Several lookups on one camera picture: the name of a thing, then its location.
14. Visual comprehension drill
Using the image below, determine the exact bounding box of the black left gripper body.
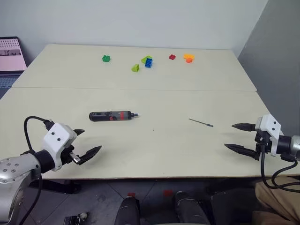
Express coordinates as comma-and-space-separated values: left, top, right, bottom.
59, 144, 82, 166

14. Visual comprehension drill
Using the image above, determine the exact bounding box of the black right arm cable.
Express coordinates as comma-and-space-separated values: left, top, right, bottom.
260, 144, 300, 189

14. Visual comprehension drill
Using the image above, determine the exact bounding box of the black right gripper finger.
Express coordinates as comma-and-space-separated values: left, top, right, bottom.
231, 122, 256, 132
224, 143, 260, 161

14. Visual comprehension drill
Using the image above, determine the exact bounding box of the small metal device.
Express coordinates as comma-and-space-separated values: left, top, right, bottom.
63, 211, 89, 225

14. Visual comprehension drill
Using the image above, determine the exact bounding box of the metal screwdriver bit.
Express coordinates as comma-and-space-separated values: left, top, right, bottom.
188, 118, 214, 128

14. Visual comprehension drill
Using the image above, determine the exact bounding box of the tan cloth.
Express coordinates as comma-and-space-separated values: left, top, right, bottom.
251, 180, 300, 224

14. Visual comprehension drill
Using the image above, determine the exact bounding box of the black table foot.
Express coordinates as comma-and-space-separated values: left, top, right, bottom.
30, 179, 82, 195

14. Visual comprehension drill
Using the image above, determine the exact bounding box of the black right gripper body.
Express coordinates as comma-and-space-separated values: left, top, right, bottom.
254, 130, 272, 161

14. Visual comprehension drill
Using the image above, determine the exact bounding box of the dark rounded shape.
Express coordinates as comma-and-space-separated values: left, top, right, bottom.
114, 195, 142, 225
173, 191, 211, 225

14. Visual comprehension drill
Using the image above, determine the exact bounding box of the black bulky object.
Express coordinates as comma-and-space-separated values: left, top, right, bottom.
205, 184, 259, 225

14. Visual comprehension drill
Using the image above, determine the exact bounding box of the grey electric screwdriver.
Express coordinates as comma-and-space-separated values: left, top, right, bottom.
89, 110, 140, 122

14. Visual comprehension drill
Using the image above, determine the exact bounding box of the open laptop with pink screen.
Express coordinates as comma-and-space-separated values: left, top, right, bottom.
0, 36, 28, 99

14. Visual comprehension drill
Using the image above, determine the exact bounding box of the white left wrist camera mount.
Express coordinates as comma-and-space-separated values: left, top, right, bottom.
42, 123, 78, 172

